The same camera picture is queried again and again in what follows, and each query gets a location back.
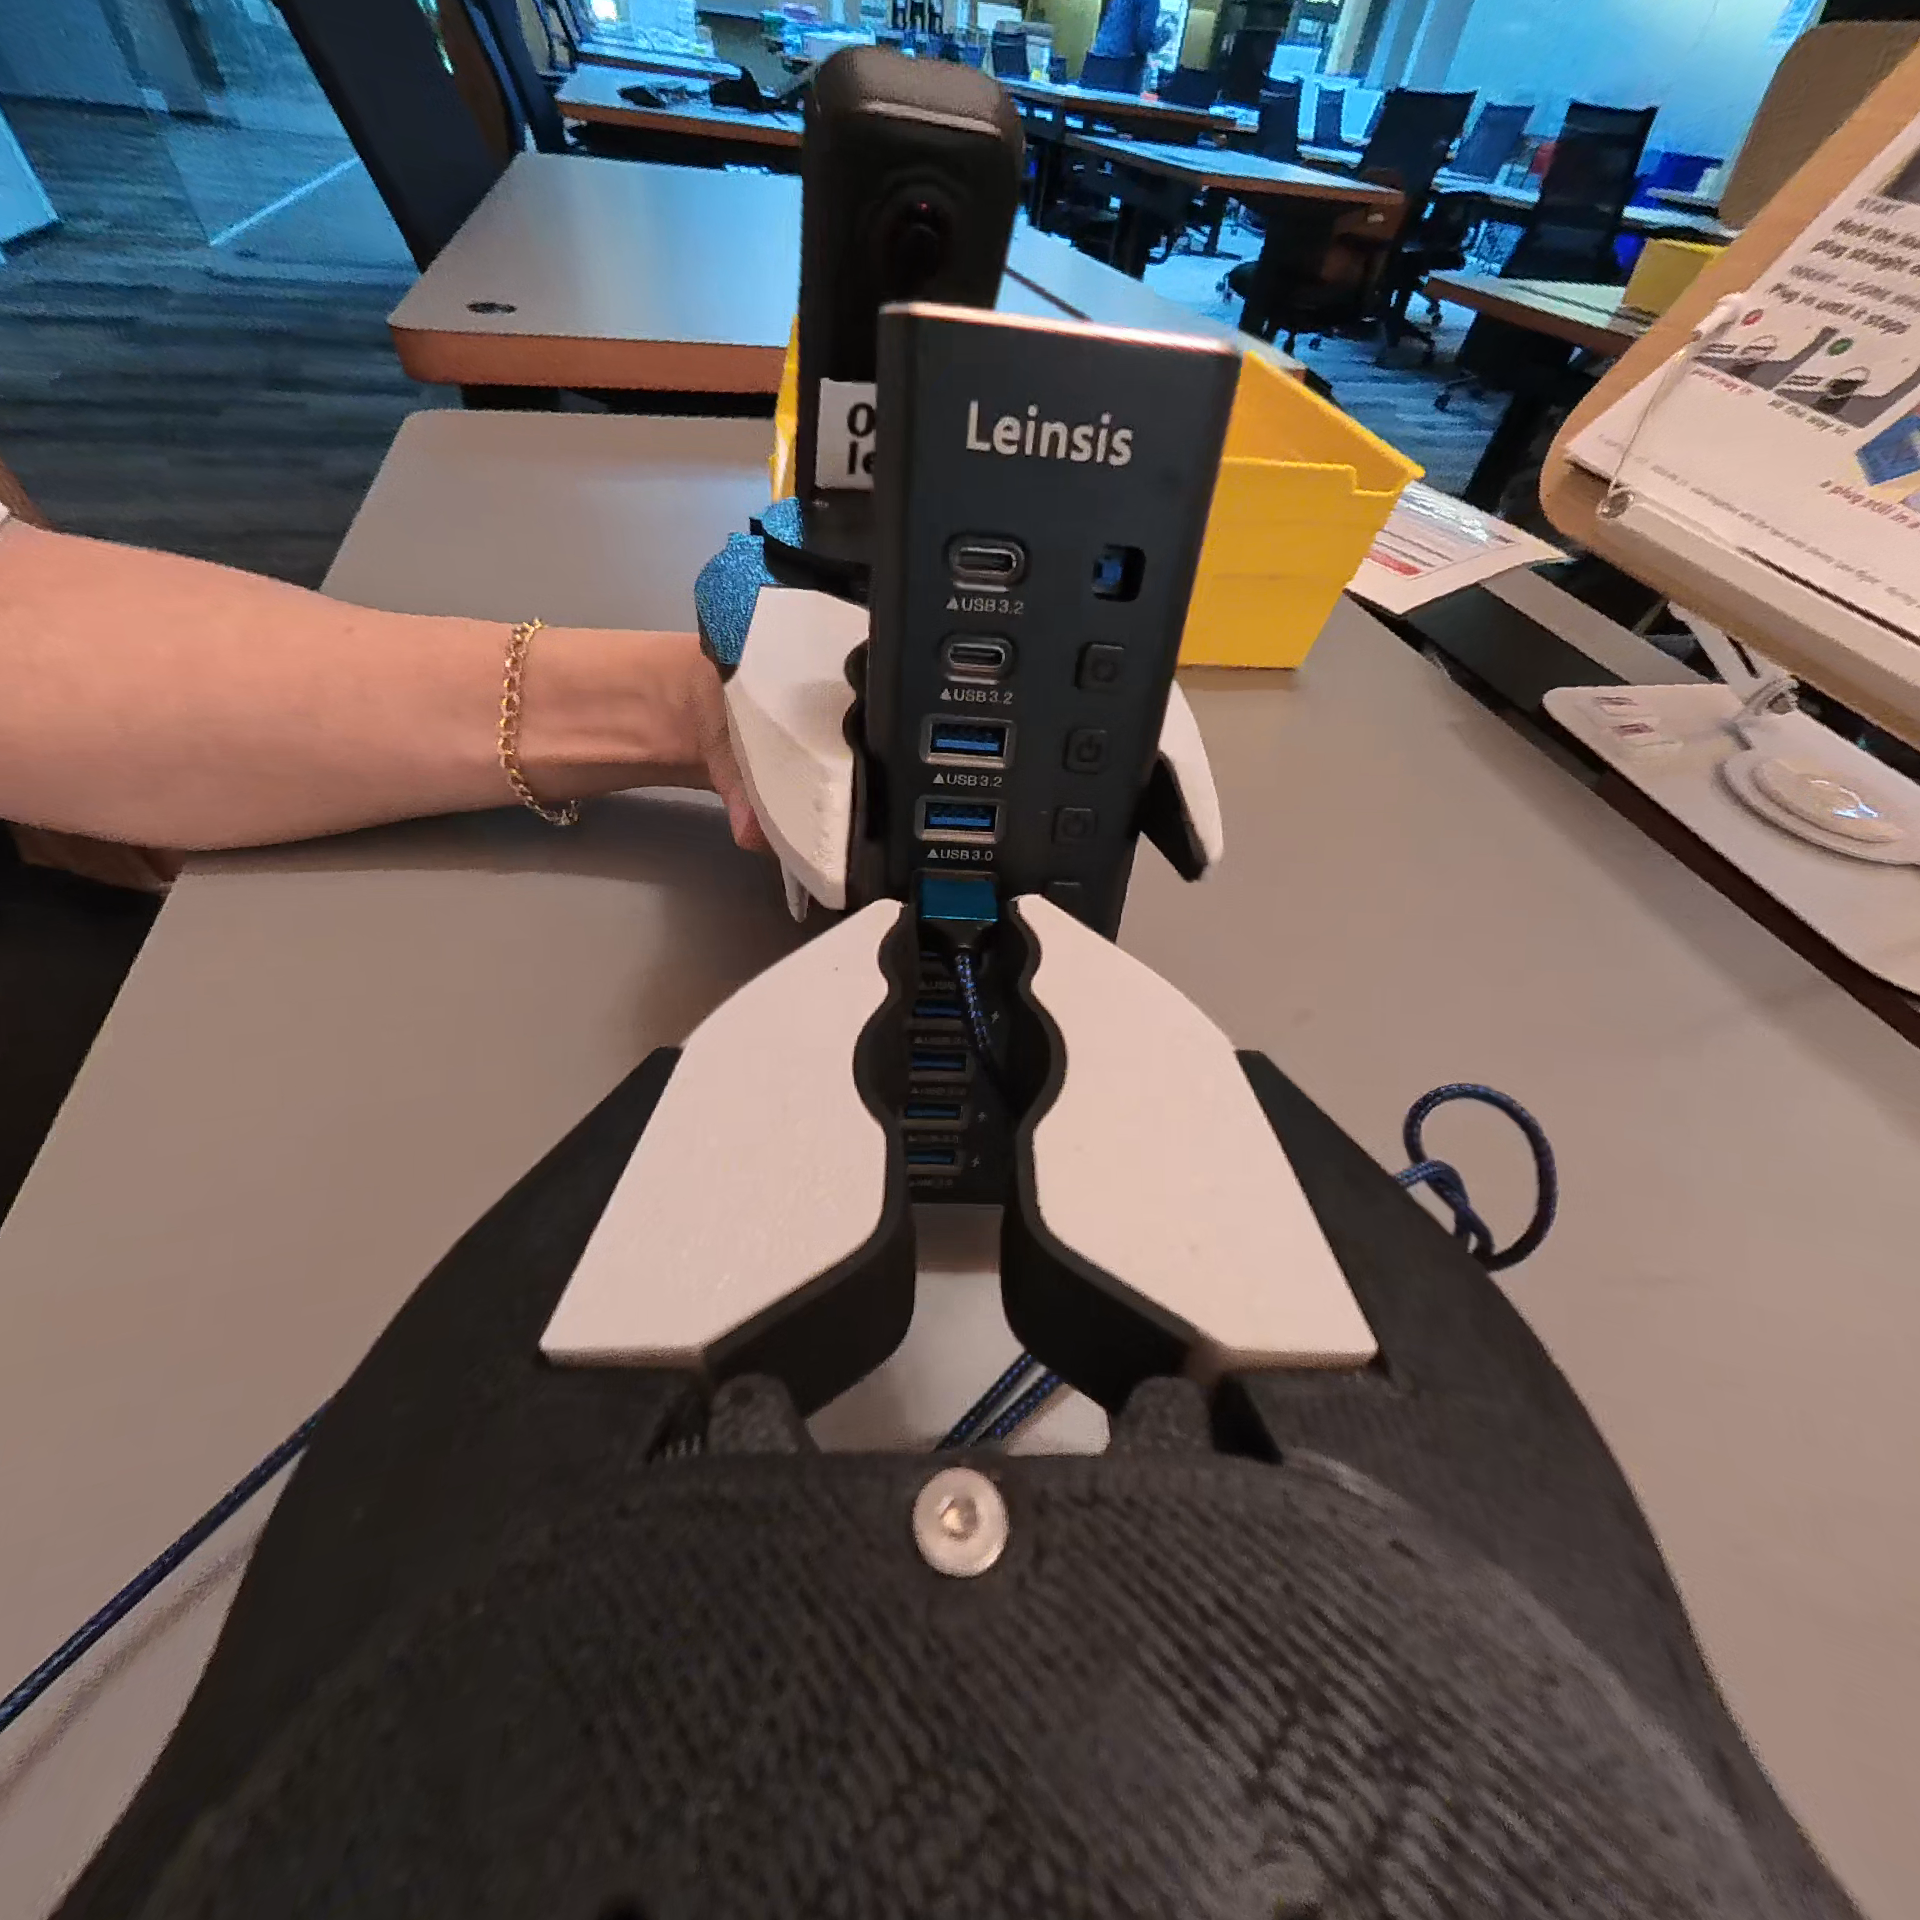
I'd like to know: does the person's left forearm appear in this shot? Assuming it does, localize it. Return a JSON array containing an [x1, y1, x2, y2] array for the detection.
[[0, 527, 587, 856]]

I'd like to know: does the wooden office desk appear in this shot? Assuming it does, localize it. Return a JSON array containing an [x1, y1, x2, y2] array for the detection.
[[1423, 271, 1655, 515], [1055, 129, 1409, 330]]

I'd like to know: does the black printed usb hub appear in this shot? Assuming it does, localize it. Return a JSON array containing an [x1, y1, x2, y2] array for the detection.
[[863, 299, 1249, 1210]]

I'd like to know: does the person's left hand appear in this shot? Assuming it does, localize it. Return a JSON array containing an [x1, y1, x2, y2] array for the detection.
[[584, 627, 781, 861]]

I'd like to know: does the paper with red label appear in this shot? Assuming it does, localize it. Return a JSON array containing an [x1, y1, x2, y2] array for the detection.
[[1346, 481, 1572, 621]]

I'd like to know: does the cable with teal plug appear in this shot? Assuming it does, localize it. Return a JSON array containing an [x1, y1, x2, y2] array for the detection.
[[0, 874, 1562, 1731]]

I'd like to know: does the printed instruction sheet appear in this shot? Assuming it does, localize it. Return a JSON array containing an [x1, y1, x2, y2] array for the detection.
[[1594, 142, 1920, 635]]

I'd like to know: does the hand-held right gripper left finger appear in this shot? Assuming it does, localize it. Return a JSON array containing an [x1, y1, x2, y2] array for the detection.
[[536, 902, 922, 1416]]

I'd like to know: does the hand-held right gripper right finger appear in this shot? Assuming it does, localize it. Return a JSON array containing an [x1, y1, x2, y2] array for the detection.
[[996, 896, 1385, 1425]]

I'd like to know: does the gold chain bracelet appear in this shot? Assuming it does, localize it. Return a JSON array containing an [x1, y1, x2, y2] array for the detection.
[[497, 617, 586, 830]]

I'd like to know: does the yellow plastic bin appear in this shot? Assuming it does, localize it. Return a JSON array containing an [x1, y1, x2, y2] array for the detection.
[[768, 315, 1426, 672]]

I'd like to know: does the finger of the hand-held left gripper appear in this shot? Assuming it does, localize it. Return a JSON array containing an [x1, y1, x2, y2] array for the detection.
[[1131, 690, 1227, 888], [725, 585, 876, 925]]

